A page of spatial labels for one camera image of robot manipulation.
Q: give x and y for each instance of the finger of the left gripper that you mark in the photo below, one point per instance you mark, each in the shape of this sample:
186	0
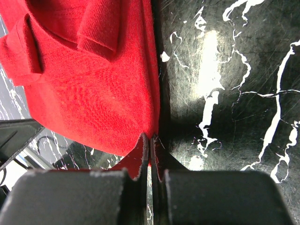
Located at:
15	135

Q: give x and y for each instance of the black marble pattern mat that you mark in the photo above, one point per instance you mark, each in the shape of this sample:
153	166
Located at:
229	85

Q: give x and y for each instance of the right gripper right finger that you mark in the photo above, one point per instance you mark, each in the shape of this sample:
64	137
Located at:
185	197

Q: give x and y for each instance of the red t-shirt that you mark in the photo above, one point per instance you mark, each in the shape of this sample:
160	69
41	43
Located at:
88	68

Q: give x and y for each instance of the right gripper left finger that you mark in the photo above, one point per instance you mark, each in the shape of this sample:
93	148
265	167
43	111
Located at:
116	196

